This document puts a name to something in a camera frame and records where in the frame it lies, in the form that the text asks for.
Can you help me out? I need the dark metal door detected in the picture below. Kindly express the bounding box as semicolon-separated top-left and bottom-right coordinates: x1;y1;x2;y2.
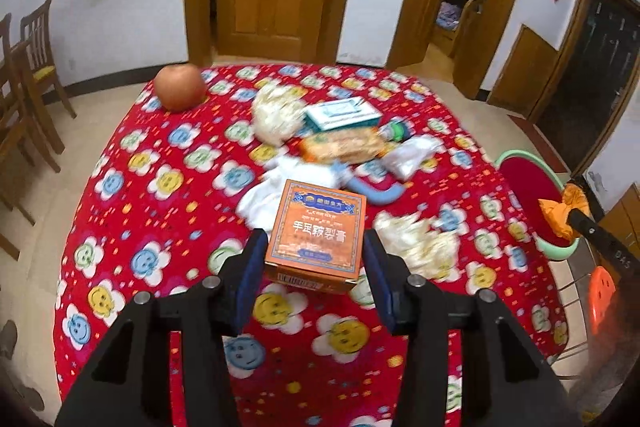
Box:
529;0;640;180

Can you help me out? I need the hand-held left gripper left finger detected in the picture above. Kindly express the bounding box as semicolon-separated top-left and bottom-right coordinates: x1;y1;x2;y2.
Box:
54;229;271;427

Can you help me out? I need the wooden bed with bedding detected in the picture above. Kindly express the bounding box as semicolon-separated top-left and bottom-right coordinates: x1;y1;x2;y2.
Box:
431;0;482;55

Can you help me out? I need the orange cardboard box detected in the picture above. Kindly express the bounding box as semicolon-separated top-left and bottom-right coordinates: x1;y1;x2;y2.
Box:
264;179;368;295

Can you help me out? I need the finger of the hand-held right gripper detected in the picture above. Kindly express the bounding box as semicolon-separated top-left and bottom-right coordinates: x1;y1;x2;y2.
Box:
572;176;607;219
566;207;640;280

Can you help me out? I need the small green and blue bottle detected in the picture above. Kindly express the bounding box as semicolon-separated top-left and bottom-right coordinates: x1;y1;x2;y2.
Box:
379;119;412;142

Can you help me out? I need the white and teal box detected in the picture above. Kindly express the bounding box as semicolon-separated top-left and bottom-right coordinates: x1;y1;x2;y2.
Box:
304;98;382;132

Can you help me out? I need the orange snack packet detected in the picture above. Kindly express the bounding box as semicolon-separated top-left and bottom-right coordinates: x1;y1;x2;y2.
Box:
299;129;387;164

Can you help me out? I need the white tissue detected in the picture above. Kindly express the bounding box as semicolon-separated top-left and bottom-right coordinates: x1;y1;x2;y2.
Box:
236;155;351;229

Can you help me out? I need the blue tube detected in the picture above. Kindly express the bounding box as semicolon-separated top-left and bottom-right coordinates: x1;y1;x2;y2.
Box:
349;174;404;208

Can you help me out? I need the red basin with green rim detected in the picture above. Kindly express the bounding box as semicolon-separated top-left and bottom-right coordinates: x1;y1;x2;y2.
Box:
496;149;582;261

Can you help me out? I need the red smiley flower tablecloth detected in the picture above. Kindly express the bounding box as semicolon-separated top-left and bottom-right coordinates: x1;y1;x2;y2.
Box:
54;63;571;427

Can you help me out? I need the orange smiley plastic stool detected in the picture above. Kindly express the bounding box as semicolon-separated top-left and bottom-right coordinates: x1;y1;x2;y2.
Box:
586;266;619;335

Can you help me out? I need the orange cloth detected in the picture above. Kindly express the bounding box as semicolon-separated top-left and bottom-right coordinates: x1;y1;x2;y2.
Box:
538;184;597;242

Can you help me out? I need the red apple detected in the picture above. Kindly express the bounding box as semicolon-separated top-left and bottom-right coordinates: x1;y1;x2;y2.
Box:
153;63;207;112

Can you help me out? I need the wooden wall cabinet panel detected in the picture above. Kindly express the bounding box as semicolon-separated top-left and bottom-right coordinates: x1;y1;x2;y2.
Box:
486;24;561;116

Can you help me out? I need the clear plastic bag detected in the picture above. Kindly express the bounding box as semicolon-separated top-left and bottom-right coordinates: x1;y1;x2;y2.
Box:
384;136;445;181

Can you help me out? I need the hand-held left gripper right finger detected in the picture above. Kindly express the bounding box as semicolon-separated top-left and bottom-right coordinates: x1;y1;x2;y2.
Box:
362;229;583;427

